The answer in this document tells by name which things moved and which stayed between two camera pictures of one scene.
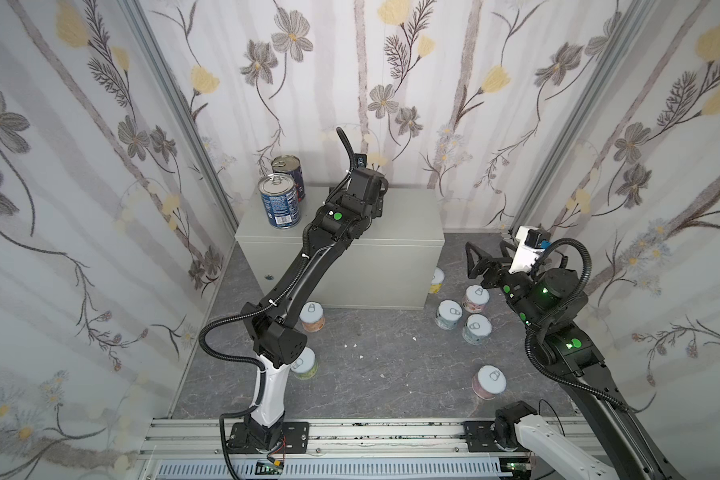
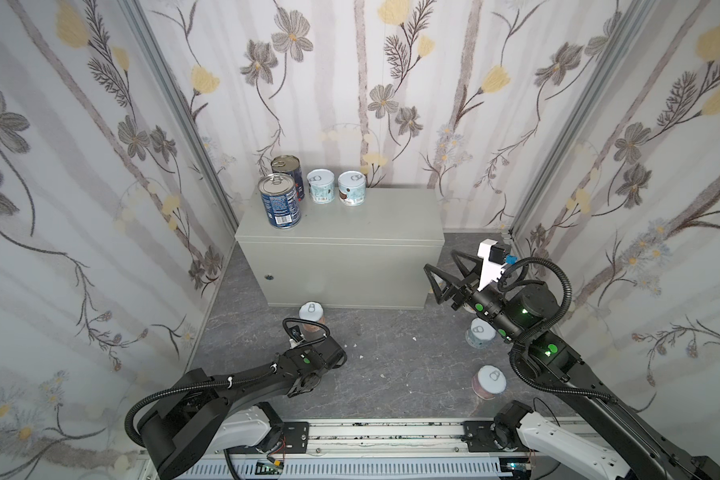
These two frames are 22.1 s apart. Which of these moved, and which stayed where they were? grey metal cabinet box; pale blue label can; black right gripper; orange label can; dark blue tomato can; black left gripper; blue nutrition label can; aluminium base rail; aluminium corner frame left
Moved: black right gripper; black left gripper; pale blue label can
Stayed: grey metal cabinet box; dark blue tomato can; aluminium corner frame left; orange label can; aluminium base rail; blue nutrition label can
